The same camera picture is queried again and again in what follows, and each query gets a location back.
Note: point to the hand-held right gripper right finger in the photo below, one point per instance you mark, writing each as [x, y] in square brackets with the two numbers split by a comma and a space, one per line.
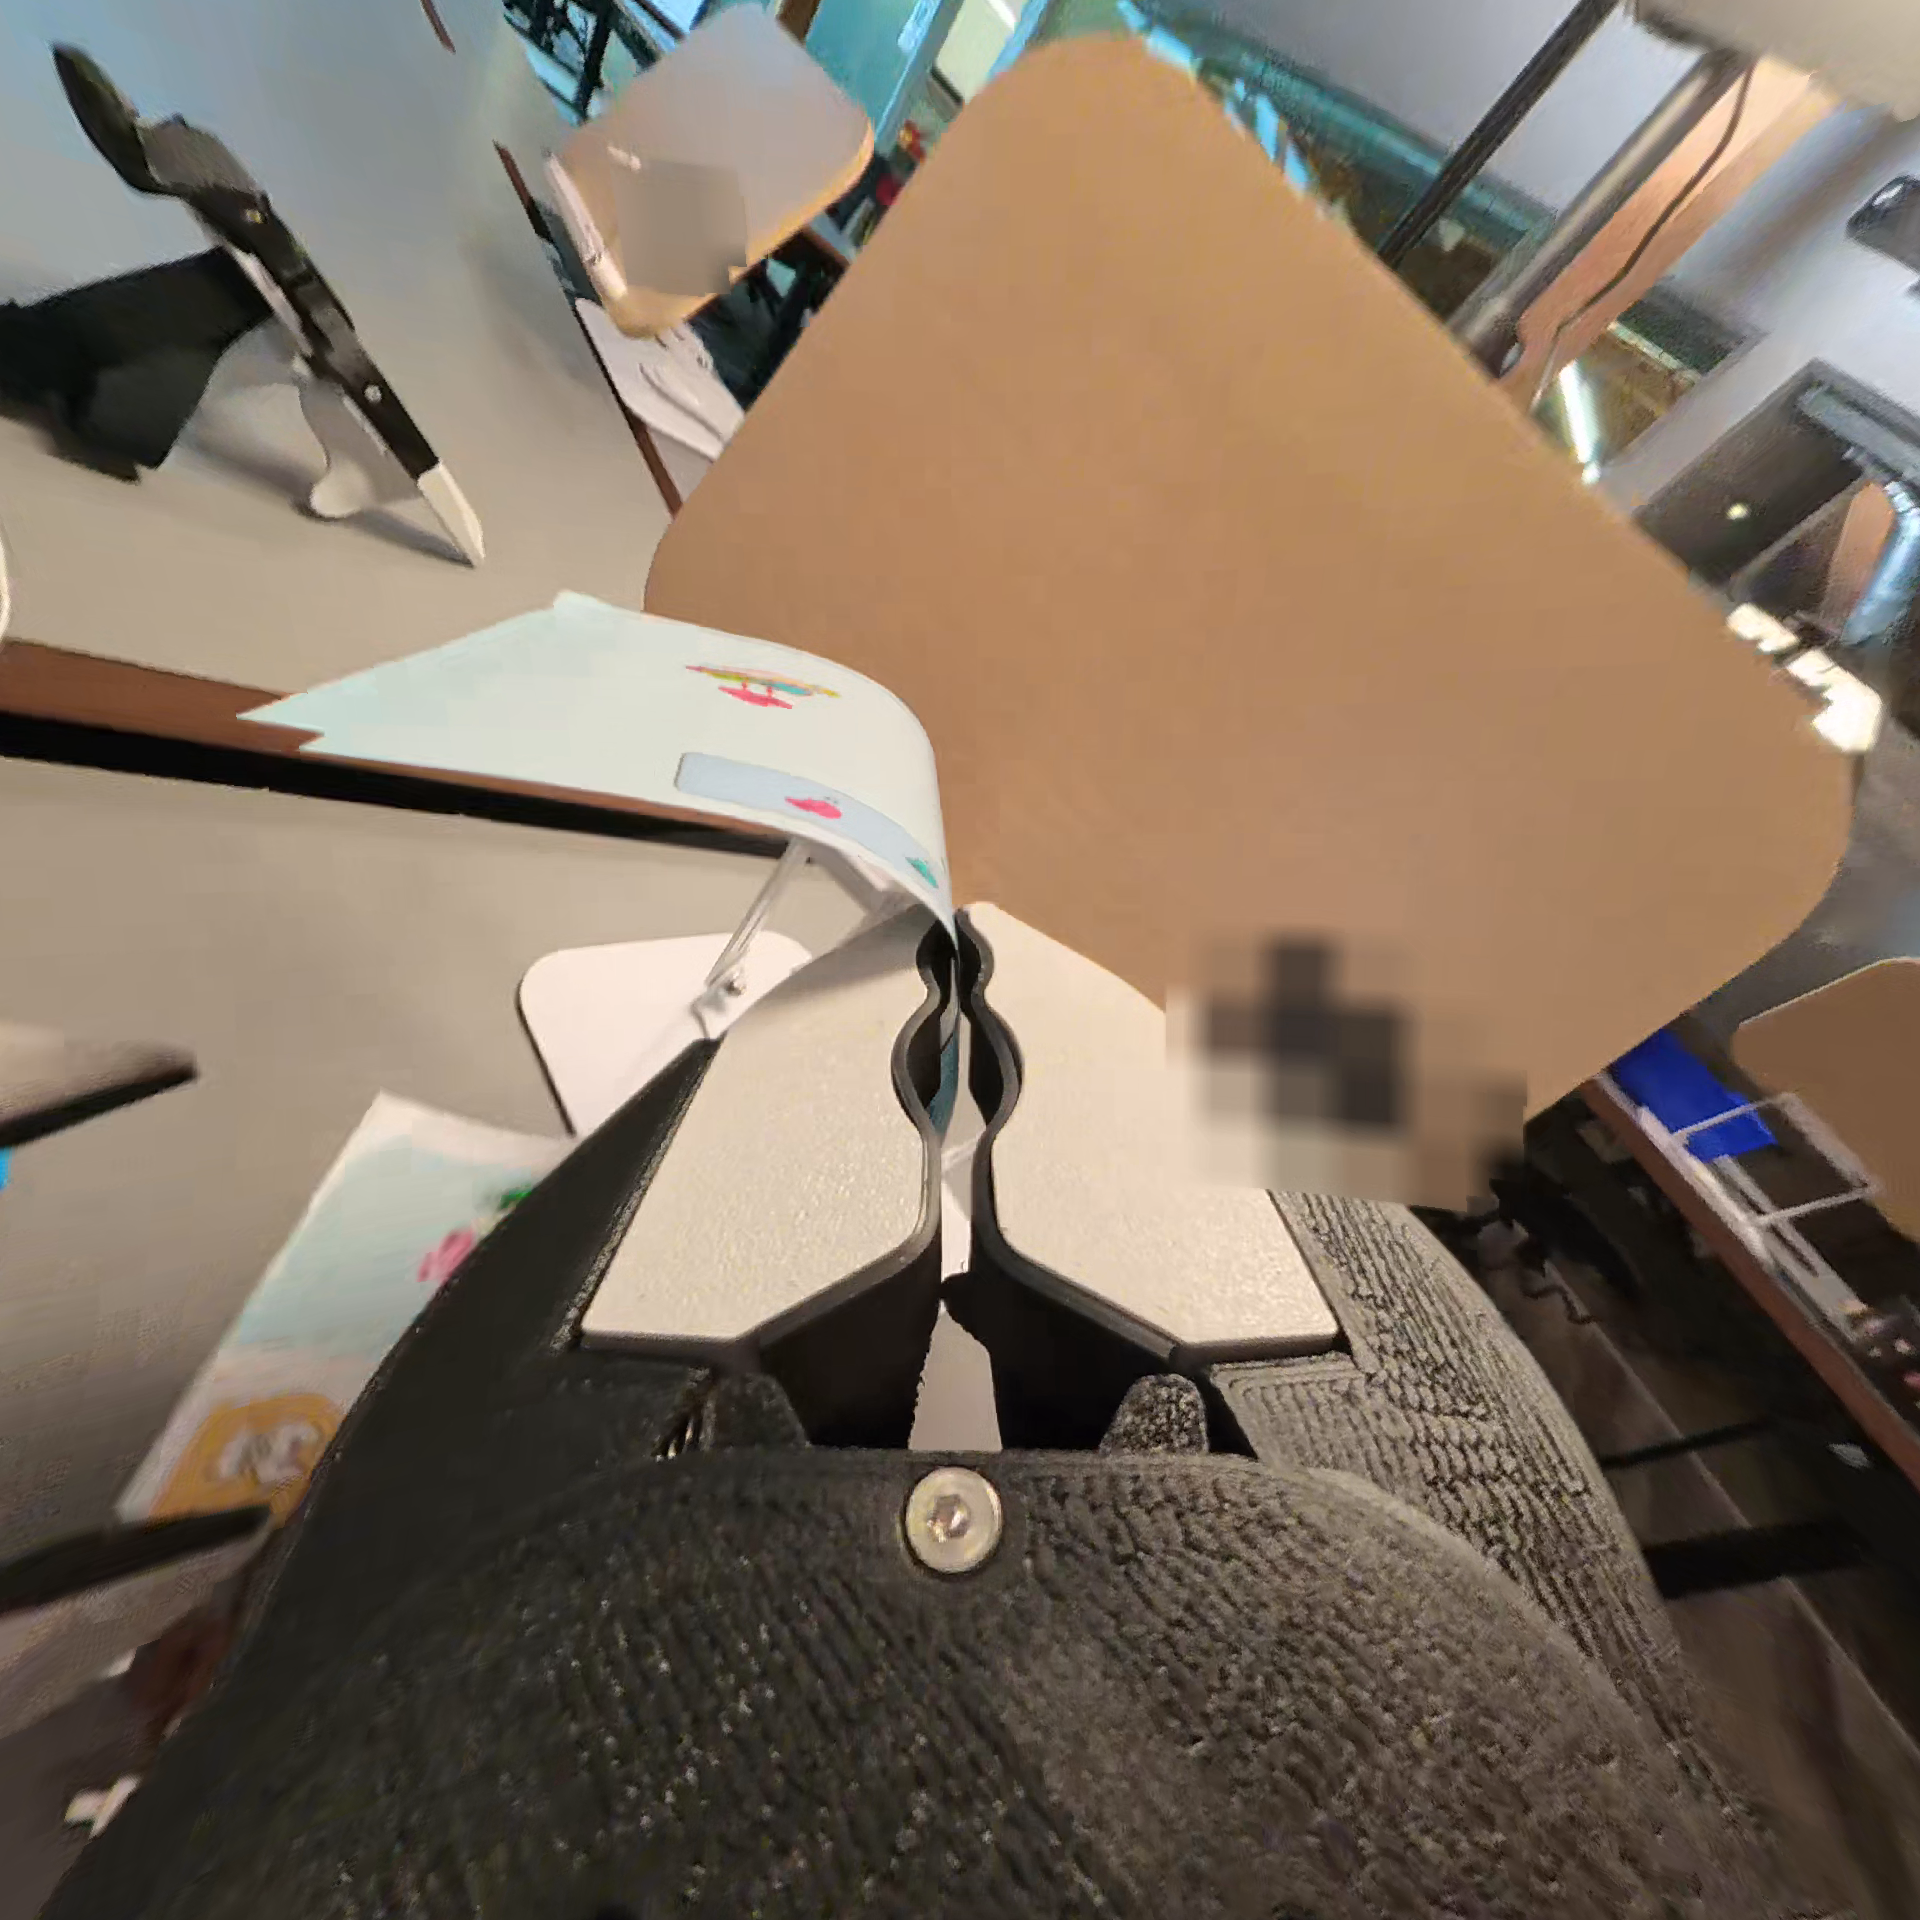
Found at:
[1080, 1200]

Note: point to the blue plastic bin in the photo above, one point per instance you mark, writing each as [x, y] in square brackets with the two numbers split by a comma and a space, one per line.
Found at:
[1664, 1078]

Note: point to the tan plywood chair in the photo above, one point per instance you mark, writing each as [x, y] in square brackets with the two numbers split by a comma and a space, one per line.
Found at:
[796, 118]
[1846, 1036]
[1200, 523]

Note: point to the lego instruction booklet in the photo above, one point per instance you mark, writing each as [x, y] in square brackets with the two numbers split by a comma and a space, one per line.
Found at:
[301, 1318]
[600, 720]

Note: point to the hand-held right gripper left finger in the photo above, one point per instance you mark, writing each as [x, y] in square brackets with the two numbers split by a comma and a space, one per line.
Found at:
[780, 1184]

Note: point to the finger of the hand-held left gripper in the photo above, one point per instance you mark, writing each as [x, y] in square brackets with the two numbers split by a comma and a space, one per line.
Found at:
[456, 517]

